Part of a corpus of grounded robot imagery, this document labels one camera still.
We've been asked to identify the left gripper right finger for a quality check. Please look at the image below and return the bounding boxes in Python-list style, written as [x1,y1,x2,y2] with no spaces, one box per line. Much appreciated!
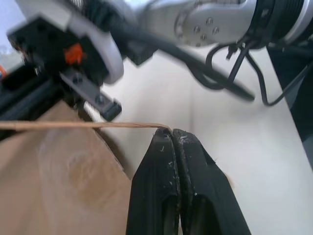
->
[172,128,252,235]

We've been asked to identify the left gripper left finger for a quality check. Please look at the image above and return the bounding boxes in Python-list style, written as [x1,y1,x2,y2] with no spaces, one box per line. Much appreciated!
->
[126,128,182,235]

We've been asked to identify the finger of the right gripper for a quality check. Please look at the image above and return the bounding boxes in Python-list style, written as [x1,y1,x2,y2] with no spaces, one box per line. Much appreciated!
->
[0,64,75,123]

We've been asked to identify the brown paper bag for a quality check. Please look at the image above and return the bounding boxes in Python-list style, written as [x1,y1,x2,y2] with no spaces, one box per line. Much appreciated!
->
[0,100,173,235]

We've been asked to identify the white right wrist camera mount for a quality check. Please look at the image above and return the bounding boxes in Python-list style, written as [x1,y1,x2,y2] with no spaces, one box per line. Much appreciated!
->
[16,0,125,85]

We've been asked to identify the thin black wire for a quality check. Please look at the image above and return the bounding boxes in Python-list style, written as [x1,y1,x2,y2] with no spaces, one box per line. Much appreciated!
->
[206,40,313,106]

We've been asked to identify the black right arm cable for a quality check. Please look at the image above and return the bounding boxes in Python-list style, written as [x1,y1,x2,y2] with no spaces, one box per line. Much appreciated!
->
[107,22,255,101]

